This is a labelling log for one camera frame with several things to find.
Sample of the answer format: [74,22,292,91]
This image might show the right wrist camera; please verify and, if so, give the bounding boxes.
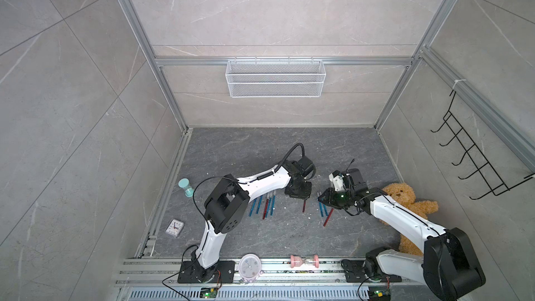
[329,171,346,192]

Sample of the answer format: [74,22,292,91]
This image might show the pink hourglass timer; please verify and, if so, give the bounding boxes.
[290,254,320,270]

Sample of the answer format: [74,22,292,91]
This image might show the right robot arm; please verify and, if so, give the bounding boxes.
[318,169,486,300]

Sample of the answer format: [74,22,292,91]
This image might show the white wire mesh basket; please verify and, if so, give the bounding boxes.
[225,59,327,98]

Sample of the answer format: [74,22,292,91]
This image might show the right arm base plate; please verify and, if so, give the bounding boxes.
[341,259,403,283]

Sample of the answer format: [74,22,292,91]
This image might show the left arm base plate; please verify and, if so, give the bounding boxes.
[177,260,235,284]

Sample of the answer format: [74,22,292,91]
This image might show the black wire hook rack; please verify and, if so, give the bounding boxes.
[431,91,534,201]

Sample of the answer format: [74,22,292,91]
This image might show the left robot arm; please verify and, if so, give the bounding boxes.
[192,156,316,270]

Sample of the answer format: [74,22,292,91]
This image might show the teal hourglass timer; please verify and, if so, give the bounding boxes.
[178,178,194,198]

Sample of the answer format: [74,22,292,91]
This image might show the brown teddy bear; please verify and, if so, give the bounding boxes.
[383,183,439,256]

